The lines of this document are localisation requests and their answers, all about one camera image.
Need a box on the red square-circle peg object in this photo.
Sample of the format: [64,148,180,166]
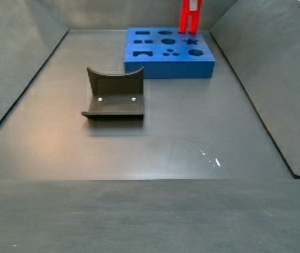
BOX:
[179,0,203,34]

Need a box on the blue shape sorter block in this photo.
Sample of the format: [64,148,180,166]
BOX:
[124,28,216,79]

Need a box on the black curved holder stand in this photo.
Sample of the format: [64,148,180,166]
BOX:
[81,68,145,119]

